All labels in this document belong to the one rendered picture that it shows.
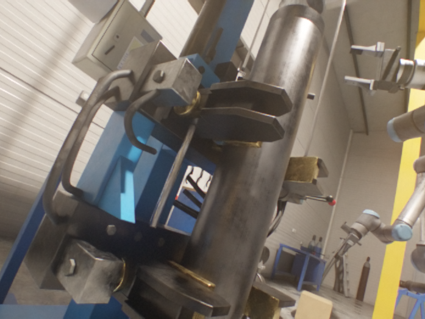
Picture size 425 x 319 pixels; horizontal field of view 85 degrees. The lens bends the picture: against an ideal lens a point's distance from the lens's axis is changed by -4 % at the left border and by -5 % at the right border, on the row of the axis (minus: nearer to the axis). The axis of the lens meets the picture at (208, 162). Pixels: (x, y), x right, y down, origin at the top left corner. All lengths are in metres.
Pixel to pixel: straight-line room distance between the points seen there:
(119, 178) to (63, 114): 1.91
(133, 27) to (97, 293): 1.27
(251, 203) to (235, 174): 0.09
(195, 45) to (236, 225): 0.72
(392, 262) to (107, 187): 2.90
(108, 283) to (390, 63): 1.01
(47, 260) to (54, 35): 2.16
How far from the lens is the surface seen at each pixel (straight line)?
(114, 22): 1.45
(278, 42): 0.92
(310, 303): 3.41
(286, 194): 1.24
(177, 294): 0.51
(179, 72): 0.60
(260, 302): 0.88
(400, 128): 1.05
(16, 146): 2.42
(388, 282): 3.15
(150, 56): 0.72
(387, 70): 0.99
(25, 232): 1.38
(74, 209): 0.63
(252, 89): 0.59
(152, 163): 0.99
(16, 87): 2.43
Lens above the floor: 0.66
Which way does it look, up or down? 14 degrees up
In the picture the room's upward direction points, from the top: 21 degrees clockwise
